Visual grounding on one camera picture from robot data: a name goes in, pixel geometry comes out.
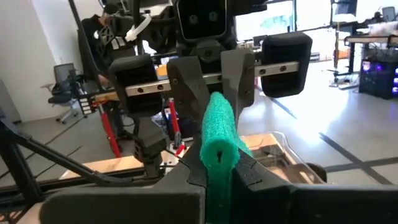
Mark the person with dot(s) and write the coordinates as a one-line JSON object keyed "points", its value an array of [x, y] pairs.
{"points": [[93, 37]]}

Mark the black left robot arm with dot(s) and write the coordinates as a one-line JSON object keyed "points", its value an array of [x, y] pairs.
{"points": [[149, 140]]}

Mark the black leg desk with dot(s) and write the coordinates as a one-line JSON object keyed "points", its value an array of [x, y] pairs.
{"points": [[367, 40]]}

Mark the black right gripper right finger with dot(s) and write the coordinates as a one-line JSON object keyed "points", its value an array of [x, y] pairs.
{"points": [[311, 205]]}

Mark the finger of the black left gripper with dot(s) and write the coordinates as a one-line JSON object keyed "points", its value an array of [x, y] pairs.
{"points": [[188, 87], [239, 77]]}

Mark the grey office chair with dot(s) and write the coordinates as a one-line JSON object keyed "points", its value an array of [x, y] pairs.
{"points": [[62, 96]]}

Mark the black aluminium table frame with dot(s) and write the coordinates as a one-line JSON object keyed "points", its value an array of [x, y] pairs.
{"points": [[18, 161]]}

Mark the black computer tower purple lights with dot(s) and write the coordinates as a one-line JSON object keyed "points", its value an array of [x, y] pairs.
{"points": [[376, 81]]}

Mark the teal elastic bandage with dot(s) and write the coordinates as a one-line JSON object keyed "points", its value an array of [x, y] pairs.
{"points": [[217, 130]]}

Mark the red bar clamp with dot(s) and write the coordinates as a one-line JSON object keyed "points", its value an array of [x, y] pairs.
{"points": [[109, 133], [174, 124]]}

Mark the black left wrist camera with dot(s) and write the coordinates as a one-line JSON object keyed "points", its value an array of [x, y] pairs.
{"points": [[202, 18]]}

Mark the clear plastic bin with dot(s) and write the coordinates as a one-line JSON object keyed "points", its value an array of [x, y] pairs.
{"points": [[286, 137]]}

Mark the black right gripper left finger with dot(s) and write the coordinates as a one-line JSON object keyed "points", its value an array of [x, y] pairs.
{"points": [[124, 207]]}

